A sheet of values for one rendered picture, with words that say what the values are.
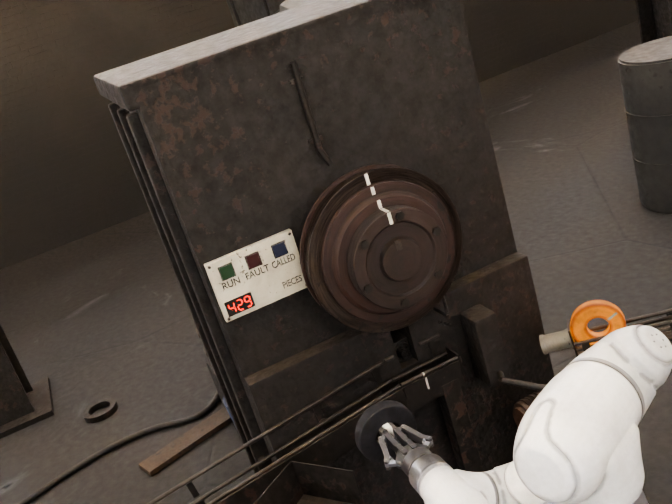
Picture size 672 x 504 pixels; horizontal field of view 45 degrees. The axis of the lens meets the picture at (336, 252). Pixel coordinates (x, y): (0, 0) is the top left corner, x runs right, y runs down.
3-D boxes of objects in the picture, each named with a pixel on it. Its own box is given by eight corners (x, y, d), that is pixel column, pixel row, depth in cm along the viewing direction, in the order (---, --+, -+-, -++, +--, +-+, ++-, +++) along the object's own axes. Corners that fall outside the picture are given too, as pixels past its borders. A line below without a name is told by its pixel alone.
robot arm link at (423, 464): (460, 489, 176) (446, 475, 181) (451, 457, 172) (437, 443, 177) (424, 509, 173) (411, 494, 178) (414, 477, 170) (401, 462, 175)
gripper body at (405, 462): (412, 491, 178) (393, 470, 186) (444, 474, 180) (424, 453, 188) (404, 465, 175) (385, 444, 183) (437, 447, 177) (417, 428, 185)
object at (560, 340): (544, 348, 246) (538, 331, 244) (573, 341, 243) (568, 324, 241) (544, 358, 241) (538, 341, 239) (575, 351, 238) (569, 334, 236)
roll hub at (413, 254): (363, 320, 221) (334, 228, 212) (449, 280, 229) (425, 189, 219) (371, 326, 216) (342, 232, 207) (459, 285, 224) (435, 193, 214)
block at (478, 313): (473, 376, 257) (456, 311, 249) (494, 366, 259) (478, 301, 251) (491, 389, 247) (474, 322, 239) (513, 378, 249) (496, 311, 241)
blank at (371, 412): (344, 421, 193) (350, 428, 190) (398, 387, 196) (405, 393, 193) (367, 468, 199) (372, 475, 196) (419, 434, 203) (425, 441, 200)
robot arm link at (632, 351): (572, 349, 138) (536, 392, 129) (640, 291, 125) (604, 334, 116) (631, 405, 135) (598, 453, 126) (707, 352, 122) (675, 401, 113)
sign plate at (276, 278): (225, 320, 227) (203, 263, 221) (307, 284, 234) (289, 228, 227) (227, 323, 225) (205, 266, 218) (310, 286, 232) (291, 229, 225)
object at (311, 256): (328, 351, 231) (278, 201, 215) (467, 286, 244) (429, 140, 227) (337, 359, 226) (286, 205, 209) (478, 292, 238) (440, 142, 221)
